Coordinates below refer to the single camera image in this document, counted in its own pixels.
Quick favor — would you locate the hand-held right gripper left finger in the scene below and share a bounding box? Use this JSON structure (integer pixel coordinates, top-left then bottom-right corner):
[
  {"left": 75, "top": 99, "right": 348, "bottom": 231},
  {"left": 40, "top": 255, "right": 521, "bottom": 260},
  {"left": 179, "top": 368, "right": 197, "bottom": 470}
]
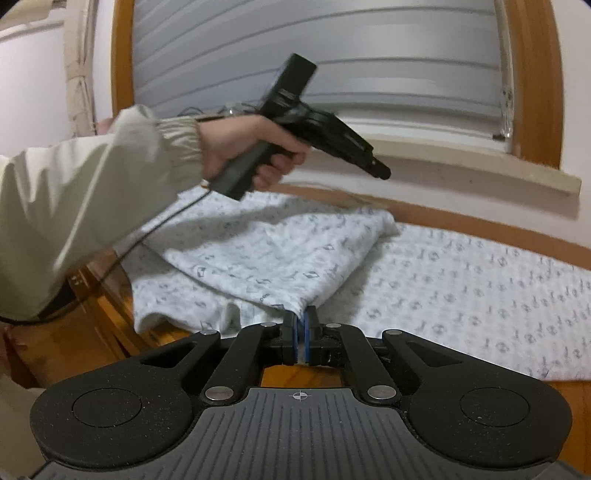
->
[{"left": 141, "top": 310, "right": 302, "bottom": 408}]

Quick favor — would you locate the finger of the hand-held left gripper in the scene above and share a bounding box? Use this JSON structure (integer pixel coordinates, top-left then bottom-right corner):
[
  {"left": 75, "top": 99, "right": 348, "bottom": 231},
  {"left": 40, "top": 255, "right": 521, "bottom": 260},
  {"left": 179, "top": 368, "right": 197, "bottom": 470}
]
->
[{"left": 365, "top": 154, "right": 392, "bottom": 182}]

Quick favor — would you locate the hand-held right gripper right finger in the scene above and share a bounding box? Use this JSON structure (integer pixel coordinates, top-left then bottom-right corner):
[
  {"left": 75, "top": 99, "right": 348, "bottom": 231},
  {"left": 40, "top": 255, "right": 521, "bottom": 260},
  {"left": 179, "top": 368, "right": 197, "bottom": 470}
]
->
[{"left": 302, "top": 305, "right": 462, "bottom": 408}]

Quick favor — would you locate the white patterned garment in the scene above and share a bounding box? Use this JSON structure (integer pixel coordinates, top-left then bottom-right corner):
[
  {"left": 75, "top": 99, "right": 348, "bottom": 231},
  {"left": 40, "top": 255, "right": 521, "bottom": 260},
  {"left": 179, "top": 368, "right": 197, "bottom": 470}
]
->
[{"left": 117, "top": 189, "right": 591, "bottom": 381}]

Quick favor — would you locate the person's left forearm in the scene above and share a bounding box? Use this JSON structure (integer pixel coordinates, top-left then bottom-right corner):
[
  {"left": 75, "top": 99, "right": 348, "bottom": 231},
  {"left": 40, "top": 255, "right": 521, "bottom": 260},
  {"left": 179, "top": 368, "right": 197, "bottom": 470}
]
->
[{"left": 0, "top": 104, "right": 206, "bottom": 324}]

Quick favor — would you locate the person's left hand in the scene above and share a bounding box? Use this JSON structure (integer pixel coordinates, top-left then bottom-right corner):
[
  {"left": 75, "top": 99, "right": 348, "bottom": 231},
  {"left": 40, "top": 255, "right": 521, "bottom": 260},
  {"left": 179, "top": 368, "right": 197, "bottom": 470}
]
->
[{"left": 198, "top": 114, "right": 309, "bottom": 192}]

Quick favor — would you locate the grey window blind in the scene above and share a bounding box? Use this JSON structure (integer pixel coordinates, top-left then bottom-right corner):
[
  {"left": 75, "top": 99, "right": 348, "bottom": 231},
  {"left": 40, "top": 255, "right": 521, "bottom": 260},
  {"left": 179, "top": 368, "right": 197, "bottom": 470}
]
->
[{"left": 131, "top": 0, "right": 515, "bottom": 139}]

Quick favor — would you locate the beige window sill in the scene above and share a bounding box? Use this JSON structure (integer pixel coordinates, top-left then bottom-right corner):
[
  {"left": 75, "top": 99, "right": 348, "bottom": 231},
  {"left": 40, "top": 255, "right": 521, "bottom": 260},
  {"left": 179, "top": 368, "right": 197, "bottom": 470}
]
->
[{"left": 272, "top": 120, "right": 580, "bottom": 198}]

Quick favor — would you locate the beige curtain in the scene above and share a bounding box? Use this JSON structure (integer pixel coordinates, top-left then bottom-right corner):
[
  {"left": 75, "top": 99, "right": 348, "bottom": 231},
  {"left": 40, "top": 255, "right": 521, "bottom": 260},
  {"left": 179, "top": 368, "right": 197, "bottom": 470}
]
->
[{"left": 62, "top": 0, "right": 99, "bottom": 138}]

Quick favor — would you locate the person's light clothing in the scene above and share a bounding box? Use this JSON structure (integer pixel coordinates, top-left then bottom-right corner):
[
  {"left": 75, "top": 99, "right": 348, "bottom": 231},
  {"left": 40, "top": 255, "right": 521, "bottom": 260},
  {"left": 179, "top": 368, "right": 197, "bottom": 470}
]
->
[{"left": 0, "top": 374, "right": 44, "bottom": 477}]

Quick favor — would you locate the blind pull chain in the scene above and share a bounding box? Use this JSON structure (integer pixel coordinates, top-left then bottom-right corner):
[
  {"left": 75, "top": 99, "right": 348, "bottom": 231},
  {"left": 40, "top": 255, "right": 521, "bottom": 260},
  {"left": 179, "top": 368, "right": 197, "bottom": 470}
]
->
[{"left": 500, "top": 0, "right": 516, "bottom": 140}]

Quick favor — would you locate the wooden window frame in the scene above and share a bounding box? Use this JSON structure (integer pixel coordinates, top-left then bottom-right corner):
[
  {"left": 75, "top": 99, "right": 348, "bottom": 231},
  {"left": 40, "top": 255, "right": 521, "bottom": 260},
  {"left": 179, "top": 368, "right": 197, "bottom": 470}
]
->
[{"left": 111, "top": 0, "right": 566, "bottom": 171}]

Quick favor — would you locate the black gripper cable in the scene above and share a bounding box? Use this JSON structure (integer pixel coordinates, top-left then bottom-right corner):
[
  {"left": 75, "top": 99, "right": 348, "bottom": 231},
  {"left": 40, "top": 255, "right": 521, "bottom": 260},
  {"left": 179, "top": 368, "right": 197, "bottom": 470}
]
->
[{"left": 37, "top": 182, "right": 213, "bottom": 320}]

